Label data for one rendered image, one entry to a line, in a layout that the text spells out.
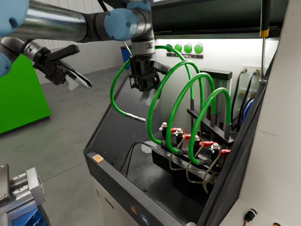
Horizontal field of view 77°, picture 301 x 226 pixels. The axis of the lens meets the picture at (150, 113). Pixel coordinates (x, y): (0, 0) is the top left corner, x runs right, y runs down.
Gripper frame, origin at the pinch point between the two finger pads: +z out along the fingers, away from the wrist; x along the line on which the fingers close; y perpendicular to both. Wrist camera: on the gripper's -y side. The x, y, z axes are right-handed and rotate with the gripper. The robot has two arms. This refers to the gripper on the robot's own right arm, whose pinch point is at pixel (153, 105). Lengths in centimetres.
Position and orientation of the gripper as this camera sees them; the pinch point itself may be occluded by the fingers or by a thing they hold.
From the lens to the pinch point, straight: 74.0
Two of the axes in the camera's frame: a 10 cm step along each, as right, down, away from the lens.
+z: 1.0, 8.9, 4.4
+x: 6.8, 2.6, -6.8
